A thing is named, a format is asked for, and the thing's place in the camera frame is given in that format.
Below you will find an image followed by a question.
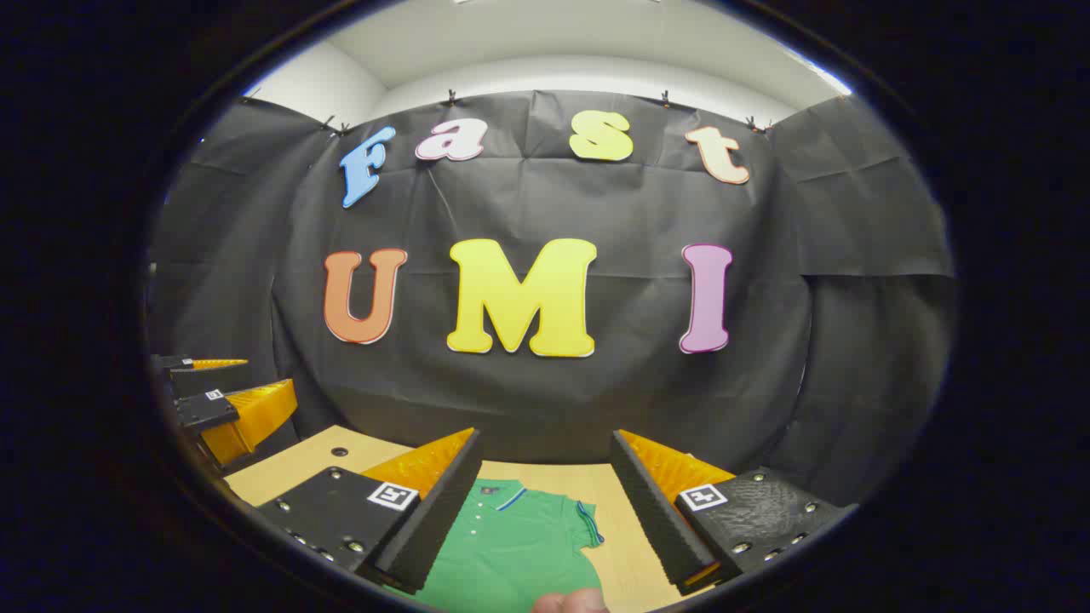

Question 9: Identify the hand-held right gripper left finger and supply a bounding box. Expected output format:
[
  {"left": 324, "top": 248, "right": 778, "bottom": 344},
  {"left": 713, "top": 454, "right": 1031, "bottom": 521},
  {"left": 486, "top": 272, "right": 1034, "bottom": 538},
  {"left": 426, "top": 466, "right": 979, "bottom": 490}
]
[{"left": 255, "top": 427, "right": 483, "bottom": 595}]

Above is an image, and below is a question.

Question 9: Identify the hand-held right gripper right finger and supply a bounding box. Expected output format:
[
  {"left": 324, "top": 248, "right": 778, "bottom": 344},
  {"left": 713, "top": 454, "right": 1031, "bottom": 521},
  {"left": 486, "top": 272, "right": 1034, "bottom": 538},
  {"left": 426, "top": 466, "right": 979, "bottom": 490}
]
[{"left": 610, "top": 429, "right": 859, "bottom": 597}]

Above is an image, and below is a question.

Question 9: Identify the green T-shirt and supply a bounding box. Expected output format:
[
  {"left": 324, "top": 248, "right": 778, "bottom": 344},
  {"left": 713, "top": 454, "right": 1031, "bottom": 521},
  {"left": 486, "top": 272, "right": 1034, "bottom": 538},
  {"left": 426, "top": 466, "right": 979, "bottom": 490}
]
[{"left": 383, "top": 478, "right": 607, "bottom": 613}]

